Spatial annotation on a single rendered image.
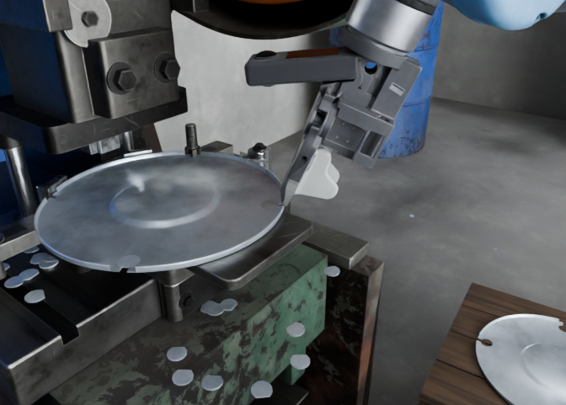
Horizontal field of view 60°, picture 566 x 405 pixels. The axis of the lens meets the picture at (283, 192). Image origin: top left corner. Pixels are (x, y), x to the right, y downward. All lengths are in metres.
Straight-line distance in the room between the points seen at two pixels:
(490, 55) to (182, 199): 3.37
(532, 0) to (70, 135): 0.45
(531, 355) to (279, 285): 0.58
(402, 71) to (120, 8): 0.30
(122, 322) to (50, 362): 0.09
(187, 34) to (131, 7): 1.74
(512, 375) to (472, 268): 0.93
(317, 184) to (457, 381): 0.57
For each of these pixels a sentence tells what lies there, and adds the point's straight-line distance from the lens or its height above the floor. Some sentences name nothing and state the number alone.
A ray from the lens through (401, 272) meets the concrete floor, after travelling 1.85.
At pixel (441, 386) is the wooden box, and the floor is 0.35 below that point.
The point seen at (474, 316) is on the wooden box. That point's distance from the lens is 1.16.
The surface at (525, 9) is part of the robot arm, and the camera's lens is 0.40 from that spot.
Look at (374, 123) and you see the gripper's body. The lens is 0.51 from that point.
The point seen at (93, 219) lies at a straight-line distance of 0.60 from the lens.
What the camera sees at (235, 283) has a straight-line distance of 0.47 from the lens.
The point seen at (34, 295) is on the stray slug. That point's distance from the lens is 0.63.
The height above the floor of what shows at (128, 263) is 0.78.
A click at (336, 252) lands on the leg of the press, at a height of 0.64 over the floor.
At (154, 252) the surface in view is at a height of 0.78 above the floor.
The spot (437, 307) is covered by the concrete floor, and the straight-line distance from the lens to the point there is 1.73.
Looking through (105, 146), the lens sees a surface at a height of 0.83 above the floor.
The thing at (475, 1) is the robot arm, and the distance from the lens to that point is 0.39.
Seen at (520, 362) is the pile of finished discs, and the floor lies 0.35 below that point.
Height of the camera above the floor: 1.06
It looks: 27 degrees down
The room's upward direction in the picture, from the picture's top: straight up
